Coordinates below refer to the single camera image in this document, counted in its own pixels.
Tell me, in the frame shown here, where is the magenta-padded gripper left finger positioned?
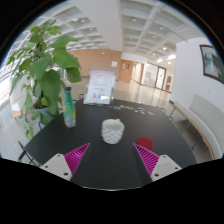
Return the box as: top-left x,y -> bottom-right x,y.
39,142 -> 92,183

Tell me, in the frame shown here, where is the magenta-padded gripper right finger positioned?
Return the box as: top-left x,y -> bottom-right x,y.
131,142 -> 183,187

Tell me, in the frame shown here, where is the green plastic drink bottle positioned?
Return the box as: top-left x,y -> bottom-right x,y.
63,86 -> 77,129

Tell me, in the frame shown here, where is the flat round red coaster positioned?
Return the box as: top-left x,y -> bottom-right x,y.
136,136 -> 155,150

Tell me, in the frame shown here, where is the black folding chair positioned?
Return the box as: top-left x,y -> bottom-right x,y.
17,140 -> 42,167

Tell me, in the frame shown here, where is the white dotted mug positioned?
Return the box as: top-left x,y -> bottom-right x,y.
100,118 -> 126,145

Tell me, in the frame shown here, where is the green leafy potted plant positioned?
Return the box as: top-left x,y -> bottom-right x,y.
7,19 -> 83,140

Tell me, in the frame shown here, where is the clear standing sign holder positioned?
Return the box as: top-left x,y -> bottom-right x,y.
83,68 -> 117,107

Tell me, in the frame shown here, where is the framed landscape picture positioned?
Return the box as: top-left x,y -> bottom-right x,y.
199,44 -> 224,85

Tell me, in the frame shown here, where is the group of ceiling lights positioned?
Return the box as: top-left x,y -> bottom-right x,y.
71,14 -> 178,66

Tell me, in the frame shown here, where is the long white wall bench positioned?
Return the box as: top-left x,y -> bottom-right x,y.
168,93 -> 224,160

